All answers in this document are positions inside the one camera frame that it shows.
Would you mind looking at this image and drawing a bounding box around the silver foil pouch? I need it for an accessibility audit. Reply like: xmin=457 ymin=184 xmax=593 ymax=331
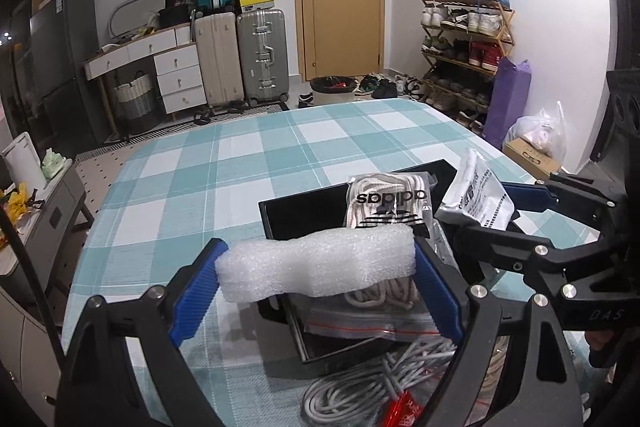
xmin=435 ymin=150 xmax=515 ymax=231

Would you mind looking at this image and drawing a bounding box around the white foam wrap piece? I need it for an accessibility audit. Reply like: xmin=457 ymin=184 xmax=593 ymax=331
xmin=215 ymin=225 xmax=416 ymax=303

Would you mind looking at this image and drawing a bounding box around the red white plastic bag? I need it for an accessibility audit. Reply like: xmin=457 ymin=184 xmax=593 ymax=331
xmin=381 ymin=390 xmax=424 ymax=427

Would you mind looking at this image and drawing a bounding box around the black cardboard box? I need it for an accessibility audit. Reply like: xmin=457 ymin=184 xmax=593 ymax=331
xmin=257 ymin=158 xmax=464 ymax=365

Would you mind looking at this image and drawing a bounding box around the adidas shoelace bag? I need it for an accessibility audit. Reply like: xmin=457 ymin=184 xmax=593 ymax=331
xmin=345 ymin=172 xmax=437 ymax=237

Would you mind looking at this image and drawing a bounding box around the grey cable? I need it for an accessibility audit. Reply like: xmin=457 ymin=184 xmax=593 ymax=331
xmin=301 ymin=338 xmax=461 ymax=427

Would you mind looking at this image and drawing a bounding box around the right hand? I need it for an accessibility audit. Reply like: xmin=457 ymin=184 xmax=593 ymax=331
xmin=585 ymin=331 xmax=620 ymax=369

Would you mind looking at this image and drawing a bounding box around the cardboard box on floor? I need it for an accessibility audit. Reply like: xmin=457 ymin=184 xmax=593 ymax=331
xmin=502 ymin=138 xmax=562 ymax=180

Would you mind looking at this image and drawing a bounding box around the clear zip bag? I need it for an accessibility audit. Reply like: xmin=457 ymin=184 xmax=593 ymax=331
xmin=298 ymin=295 xmax=439 ymax=343

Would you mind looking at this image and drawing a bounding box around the checkered teal tablecloth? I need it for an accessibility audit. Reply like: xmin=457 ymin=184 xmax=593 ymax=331
xmin=63 ymin=98 xmax=530 ymax=426

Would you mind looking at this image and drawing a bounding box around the purple bag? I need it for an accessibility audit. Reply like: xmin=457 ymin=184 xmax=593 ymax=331
xmin=483 ymin=57 xmax=532 ymax=150

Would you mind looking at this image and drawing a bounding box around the grey side cabinet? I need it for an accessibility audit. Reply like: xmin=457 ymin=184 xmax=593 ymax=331
xmin=1 ymin=160 xmax=93 ymax=306

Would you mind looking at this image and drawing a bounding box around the wooden shoe rack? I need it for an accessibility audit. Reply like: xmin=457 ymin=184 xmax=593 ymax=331
xmin=421 ymin=0 xmax=515 ymax=135

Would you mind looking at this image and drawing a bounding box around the woven laundry basket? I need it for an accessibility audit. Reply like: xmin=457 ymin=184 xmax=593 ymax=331
xmin=115 ymin=70 xmax=160 ymax=134

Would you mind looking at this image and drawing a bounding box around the pale green toy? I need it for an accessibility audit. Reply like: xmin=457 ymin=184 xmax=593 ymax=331
xmin=41 ymin=148 xmax=73 ymax=181

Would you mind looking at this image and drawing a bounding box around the yellow snack bag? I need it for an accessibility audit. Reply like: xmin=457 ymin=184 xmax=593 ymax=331
xmin=0 ymin=182 xmax=43 ymax=225

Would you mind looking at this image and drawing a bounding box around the white small appliance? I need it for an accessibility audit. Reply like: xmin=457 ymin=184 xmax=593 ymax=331
xmin=1 ymin=132 xmax=48 ymax=193

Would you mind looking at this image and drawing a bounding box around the round bin with shoes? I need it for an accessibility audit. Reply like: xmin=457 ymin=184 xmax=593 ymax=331
xmin=310 ymin=76 xmax=358 ymax=106

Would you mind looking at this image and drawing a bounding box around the white drawer desk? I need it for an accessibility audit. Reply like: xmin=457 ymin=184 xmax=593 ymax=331
xmin=85 ymin=24 xmax=206 ymax=138

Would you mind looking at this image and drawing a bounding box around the beige suitcase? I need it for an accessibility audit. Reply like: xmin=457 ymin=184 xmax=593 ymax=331
xmin=193 ymin=12 xmax=245 ymax=106

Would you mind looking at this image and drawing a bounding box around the silver suitcase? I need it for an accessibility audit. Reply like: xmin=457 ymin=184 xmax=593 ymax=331
xmin=236 ymin=9 xmax=290 ymax=106

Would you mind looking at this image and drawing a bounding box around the black bag on desk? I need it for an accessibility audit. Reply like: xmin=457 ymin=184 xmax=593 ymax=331
xmin=158 ymin=0 xmax=190 ymax=28

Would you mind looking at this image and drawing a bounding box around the oval mirror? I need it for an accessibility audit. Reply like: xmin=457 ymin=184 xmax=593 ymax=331
xmin=107 ymin=0 xmax=165 ymax=38

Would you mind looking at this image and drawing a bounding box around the grey refrigerator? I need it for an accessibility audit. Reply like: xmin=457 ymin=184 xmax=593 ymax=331
xmin=29 ymin=0 xmax=110 ymax=157

